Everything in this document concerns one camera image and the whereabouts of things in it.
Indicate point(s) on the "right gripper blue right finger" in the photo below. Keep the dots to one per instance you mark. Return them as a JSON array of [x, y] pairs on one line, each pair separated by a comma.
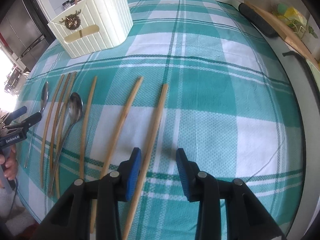
[[246, 217]]

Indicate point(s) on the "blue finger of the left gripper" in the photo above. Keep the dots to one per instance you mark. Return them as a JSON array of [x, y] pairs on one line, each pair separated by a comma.
[[28, 122], [14, 115]]

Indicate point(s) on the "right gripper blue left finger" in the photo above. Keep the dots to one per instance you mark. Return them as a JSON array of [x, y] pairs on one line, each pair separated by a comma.
[[69, 218]]

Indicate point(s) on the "metal spoon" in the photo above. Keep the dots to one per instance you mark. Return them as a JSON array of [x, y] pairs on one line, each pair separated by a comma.
[[75, 106], [44, 100]]

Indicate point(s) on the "person's left hand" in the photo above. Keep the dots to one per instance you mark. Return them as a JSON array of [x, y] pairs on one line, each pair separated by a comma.
[[11, 163]]

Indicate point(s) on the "grey double-door refrigerator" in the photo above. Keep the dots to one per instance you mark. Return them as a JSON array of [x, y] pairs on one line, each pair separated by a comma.
[[25, 30]]

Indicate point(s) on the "cream ribbed utensil holder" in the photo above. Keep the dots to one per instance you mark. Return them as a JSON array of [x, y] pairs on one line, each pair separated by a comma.
[[92, 25]]

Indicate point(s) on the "teal white checkered tablecloth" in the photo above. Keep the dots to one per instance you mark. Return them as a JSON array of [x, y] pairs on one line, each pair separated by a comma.
[[229, 105]]

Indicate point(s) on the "light green cutting board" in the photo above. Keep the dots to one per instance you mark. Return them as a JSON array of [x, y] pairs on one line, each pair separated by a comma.
[[315, 72]]

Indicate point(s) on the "wooden cutting board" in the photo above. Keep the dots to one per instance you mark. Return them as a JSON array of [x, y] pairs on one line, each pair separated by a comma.
[[285, 33]]

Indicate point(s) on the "yellow green plastic bag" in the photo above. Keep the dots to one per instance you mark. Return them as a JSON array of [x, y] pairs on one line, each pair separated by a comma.
[[296, 21]]

